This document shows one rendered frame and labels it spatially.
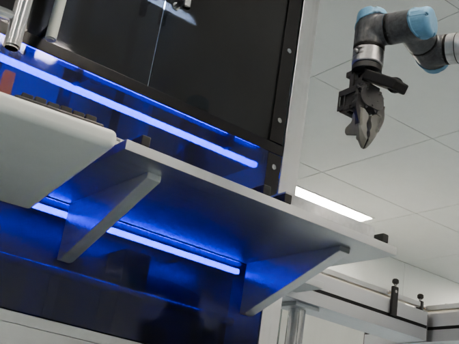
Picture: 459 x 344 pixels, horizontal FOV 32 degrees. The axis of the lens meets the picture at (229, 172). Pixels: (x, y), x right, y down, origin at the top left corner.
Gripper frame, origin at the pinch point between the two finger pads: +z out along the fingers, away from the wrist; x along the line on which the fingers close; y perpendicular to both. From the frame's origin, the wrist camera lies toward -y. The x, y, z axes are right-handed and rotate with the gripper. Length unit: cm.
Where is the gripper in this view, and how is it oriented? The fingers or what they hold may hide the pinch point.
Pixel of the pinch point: (365, 142)
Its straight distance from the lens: 183.4
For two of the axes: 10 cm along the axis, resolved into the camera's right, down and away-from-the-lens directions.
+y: -5.8, 2.1, 7.9
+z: -1.5, 9.2, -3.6
